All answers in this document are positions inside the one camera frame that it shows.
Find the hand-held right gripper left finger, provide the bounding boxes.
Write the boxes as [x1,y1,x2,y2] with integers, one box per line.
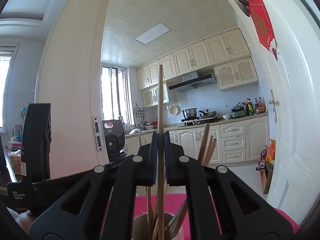
[29,131,159,240]

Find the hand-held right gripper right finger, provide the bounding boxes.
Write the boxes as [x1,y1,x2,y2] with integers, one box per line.
[164,131,293,240]

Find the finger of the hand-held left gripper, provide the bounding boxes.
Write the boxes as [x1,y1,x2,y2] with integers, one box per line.
[104,154,135,171]

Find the bunch of wooden chopsticks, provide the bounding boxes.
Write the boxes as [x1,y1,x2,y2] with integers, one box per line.
[146,123,217,240]

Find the brown wooden chopstick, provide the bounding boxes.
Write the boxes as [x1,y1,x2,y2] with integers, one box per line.
[157,64,166,240]

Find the pink cup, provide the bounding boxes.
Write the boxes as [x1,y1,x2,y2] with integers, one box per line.
[131,211,185,240]

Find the person's left hand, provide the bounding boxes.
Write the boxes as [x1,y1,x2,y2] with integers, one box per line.
[19,210,38,233]

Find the black countertop appliance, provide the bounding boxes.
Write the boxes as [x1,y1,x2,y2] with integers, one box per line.
[102,119,126,162]

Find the bagged bread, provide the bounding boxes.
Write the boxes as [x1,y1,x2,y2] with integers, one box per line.
[9,151,23,175]

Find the metal door latch plate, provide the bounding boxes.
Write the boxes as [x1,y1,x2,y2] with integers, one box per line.
[92,117,104,152]

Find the hanging utensil rack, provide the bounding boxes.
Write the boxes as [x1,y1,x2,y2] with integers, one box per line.
[132,102,149,131]

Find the gas stove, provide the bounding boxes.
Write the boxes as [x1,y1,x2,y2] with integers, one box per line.
[177,117,223,127]

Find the stainless steel pot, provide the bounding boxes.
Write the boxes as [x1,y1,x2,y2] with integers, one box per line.
[180,108,199,120]

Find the pink tablecloth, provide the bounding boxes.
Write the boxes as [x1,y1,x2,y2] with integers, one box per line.
[101,192,300,240]

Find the black wok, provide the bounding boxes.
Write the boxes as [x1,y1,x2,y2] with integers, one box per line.
[199,109,218,119]

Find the living room window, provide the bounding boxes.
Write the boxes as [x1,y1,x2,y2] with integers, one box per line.
[0,42,20,133]

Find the kitchen window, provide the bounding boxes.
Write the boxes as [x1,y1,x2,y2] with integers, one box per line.
[100,63,133,127]

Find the cream base kitchen cabinets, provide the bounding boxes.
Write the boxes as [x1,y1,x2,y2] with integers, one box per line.
[124,116,271,166]

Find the cream door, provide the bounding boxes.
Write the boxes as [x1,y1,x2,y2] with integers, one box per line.
[34,0,111,180]

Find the range hood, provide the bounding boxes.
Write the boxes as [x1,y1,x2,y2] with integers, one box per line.
[168,71,218,92]

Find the green electric cooker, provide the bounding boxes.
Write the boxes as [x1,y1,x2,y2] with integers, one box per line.
[230,106,248,119]

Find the cardboard box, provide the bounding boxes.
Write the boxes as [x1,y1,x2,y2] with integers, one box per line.
[259,164,274,195]

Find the orange snack bag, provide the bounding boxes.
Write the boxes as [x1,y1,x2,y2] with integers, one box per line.
[265,139,276,162]

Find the ceiling light panel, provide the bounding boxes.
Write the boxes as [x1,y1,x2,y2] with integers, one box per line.
[134,22,172,44]

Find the white panel door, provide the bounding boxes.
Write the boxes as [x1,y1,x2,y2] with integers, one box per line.
[220,0,320,227]

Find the red door poster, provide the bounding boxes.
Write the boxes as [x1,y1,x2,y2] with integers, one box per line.
[247,0,279,62]

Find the cream wall kitchen cabinets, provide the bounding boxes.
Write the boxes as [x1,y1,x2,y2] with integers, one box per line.
[136,29,259,108]

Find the metal door handle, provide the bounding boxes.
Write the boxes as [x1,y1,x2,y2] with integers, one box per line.
[267,89,279,124]

